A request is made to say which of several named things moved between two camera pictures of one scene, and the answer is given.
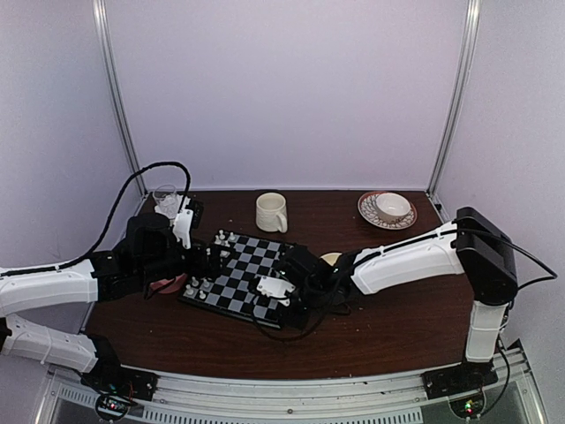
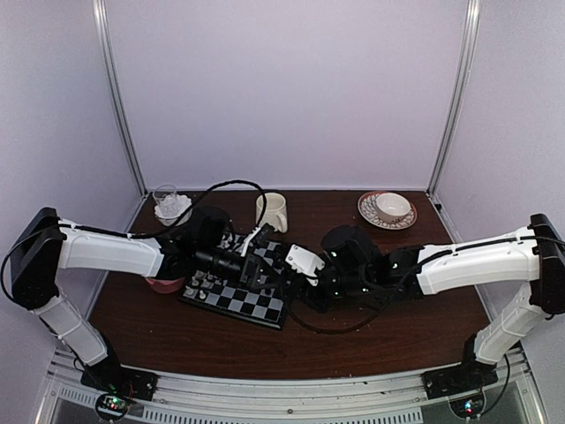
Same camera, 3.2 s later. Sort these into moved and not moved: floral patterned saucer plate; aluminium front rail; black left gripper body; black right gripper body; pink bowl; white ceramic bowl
Moved: black left gripper body; black right gripper body
Not moved: floral patterned saucer plate; pink bowl; aluminium front rail; white ceramic bowl
